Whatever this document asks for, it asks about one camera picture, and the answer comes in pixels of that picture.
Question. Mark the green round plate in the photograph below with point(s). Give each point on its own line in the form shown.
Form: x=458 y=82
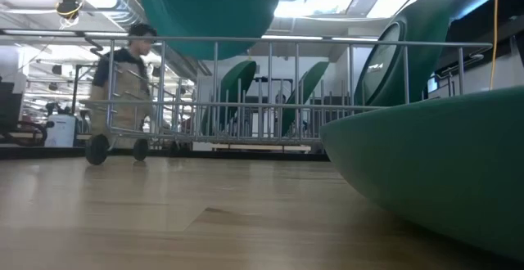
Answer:
x=430 y=167
x=245 y=73
x=209 y=12
x=425 y=57
x=315 y=75

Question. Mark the light wooden desk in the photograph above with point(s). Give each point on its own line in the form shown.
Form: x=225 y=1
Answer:
x=262 y=147

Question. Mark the wide ceiling light panel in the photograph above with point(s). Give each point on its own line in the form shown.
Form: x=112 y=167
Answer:
x=319 y=4

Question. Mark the white box appliance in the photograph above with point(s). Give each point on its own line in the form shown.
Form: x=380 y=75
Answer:
x=61 y=133

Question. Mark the black box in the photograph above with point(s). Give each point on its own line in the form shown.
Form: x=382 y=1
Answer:
x=10 y=102

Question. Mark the black aluminium frame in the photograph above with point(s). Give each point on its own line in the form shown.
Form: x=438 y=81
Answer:
x=245 y=155

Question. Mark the silver ventilation duct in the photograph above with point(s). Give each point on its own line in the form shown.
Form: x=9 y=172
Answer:
x=123 y=8

